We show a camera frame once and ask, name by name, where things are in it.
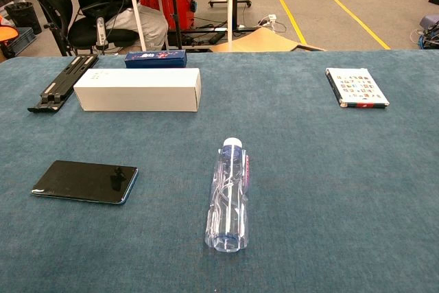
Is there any clear plastic water bottle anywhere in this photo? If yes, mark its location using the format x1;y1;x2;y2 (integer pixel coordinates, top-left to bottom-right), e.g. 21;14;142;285
204;137;250;254

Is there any long white cardboard box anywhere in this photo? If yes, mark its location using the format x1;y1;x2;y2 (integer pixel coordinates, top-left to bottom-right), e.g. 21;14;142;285
73;67;202;113

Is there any dark blue printed box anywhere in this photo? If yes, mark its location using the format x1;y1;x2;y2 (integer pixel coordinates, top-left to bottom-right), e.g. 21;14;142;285
123;49;188;69

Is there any flat brown cardboard sheet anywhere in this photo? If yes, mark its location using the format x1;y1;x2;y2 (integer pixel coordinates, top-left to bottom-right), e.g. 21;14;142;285
207;27;327;53

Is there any blue table cloth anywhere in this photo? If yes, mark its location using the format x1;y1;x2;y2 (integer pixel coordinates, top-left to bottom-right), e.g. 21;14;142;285
0;49;439;293

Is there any white power strip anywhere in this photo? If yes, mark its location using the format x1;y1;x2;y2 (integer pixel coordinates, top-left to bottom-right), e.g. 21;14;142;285
257;14;278;27

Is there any red suitcase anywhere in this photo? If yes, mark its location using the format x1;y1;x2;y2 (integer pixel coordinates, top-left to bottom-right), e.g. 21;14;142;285
139;0;195;31

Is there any black vertical pole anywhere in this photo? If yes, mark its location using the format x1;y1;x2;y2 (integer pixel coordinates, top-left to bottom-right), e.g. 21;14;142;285
167;0;183;51

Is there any white book with picture grid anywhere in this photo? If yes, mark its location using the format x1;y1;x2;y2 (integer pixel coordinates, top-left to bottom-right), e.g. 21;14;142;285
325;67;390;109

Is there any black smartphone with blue case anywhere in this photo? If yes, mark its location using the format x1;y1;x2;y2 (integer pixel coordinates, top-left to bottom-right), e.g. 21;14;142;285
31;160;139;206

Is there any black folding laptop stand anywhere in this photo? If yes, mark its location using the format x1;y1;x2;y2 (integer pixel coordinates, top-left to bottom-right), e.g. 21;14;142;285
27;55;99;113

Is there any black office chair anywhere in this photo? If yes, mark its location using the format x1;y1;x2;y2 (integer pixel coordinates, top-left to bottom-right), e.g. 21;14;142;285
12;0;139;57

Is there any grey plastic crate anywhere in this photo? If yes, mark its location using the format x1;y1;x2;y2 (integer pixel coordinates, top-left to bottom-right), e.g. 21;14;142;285
5;26;37;56

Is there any black waste bin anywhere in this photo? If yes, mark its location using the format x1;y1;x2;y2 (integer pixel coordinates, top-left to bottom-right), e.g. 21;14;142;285
4;1;43;36

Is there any purple device with cables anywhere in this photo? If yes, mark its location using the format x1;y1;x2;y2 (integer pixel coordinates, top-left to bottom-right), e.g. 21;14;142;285
410;14;439;50

